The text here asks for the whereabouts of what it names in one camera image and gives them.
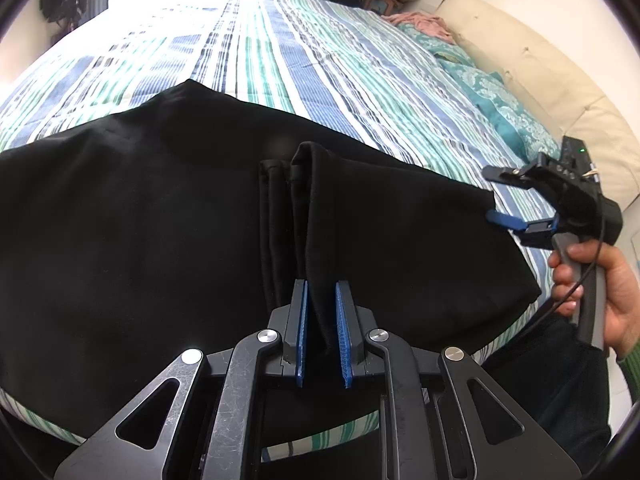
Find black cable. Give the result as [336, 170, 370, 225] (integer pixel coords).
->
[522, 210, 610, 343]

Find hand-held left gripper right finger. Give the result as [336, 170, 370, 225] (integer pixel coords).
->
[334, 280, 583, 480]

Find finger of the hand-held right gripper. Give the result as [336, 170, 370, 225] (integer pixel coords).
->
[485, 210, 558, 249]
[482, 164, 543, 188]

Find person's right leg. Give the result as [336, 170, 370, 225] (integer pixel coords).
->
[480, 317, 613, 466]

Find pink cloth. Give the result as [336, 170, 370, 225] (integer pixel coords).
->
[382, 10, 453, 43]

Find cream padded headboard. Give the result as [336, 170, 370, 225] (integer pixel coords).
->
[435, 0, 640, 211]

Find bed with striped sheet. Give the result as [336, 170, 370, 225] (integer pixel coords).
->
[0, 0, 566, 461]

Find black pants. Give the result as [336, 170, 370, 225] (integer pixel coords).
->
[0, 79, 543, 441]

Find person's right hand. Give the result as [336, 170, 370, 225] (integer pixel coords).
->
[547, 242, 640, 357]

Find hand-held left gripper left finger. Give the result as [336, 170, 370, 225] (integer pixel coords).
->
[54, 280, 310, 480]

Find person's right forearm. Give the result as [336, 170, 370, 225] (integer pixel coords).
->
[616, 332, 640, 403]

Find large teal patterned pillow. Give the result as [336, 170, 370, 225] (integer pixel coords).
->
[450, 67, 561, 156]

